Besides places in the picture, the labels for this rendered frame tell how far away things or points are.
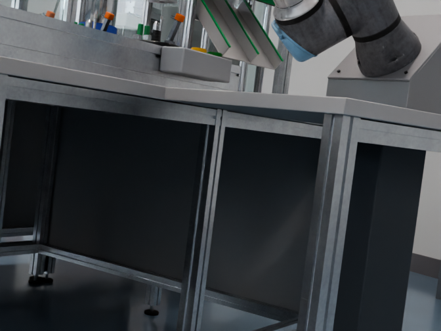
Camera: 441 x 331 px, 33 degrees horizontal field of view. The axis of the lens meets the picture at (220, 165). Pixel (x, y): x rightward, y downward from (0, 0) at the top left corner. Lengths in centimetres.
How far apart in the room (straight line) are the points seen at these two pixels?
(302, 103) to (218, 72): 57
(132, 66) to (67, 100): 28
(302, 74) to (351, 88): 413
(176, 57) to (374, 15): 46
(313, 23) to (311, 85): 419
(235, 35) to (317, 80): 351
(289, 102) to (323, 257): 29
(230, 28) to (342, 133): 111
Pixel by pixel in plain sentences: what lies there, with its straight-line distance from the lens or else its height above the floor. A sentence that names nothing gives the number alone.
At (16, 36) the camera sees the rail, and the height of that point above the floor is 91.
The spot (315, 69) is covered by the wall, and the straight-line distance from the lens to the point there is 584.
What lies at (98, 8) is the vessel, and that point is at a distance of 300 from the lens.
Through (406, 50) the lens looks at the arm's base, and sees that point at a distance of 175.
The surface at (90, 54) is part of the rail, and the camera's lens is 163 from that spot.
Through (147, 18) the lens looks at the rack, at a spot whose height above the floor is 109.
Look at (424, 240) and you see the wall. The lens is 505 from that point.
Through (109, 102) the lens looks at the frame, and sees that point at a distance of 159.
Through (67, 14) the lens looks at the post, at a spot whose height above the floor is 103.
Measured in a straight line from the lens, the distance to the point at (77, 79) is 149.
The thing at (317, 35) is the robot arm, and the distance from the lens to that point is 168.
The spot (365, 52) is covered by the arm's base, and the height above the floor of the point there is 99.
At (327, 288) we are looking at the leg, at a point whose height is 53.
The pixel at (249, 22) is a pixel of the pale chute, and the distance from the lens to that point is 250.
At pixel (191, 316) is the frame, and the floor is 29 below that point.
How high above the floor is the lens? 78
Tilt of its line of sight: 3 degrees down
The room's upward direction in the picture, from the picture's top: 7 degrees clockwise
